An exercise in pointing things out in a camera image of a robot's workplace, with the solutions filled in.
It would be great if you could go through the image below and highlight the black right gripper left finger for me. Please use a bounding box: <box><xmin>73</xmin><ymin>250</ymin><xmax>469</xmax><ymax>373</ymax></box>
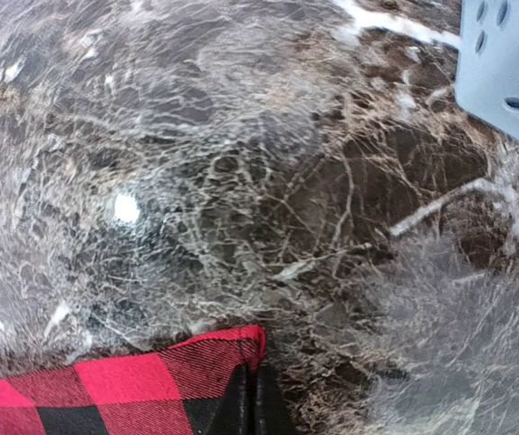
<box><xmin>206</xmin><ymin>365</ymin><xmax>253</xmax><ymax>435</ymax></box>

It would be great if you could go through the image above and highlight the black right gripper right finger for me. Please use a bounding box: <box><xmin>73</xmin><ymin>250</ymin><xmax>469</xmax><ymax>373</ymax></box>
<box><xmin>254</xmin><ymin>363</ymin><xmax>295</xmax><ymax>435</ymax></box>

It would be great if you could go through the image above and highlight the red black plaid shirt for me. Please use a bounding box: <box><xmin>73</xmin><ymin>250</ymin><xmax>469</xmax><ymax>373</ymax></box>
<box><xmin>0</xmin><ymin>325</ymin><xmax>265</xmax><ymax>434</ymax></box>

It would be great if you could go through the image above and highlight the light blue plastic basket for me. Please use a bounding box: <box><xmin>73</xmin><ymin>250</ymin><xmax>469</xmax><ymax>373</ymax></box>
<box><xmin>455</xmin><ymin>0</ymin><xmax>519</xmax><ymax>141</ymax></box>

